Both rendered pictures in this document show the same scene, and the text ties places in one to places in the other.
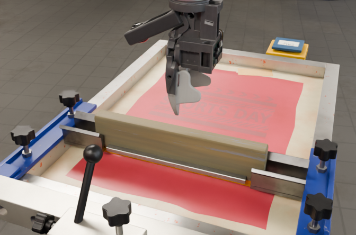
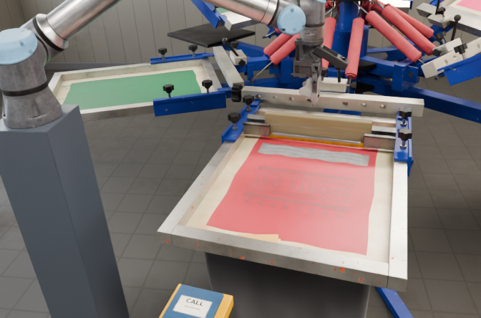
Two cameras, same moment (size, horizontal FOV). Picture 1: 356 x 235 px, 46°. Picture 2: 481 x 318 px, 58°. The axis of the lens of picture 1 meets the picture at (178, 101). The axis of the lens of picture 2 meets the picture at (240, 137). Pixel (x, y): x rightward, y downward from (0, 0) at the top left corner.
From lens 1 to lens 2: 2.03 m
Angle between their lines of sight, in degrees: 123
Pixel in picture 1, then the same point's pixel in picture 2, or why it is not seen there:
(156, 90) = (362, 204)
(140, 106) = (366, 185)
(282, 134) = (246, 168)
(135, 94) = (380, 198)
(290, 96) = (227, 205)
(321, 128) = (220, 156)
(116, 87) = (395, 182)
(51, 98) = not seen: outside the picture
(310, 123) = (221, 178)
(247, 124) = (271, 174)
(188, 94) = not seen: hidden behind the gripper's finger
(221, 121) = (292, 175)
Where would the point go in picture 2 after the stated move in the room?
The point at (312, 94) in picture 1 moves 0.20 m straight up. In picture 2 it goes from (203, 209) to (197, 145)
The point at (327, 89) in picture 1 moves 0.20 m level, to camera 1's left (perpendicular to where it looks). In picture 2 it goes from (195, 191) to (266, 187)
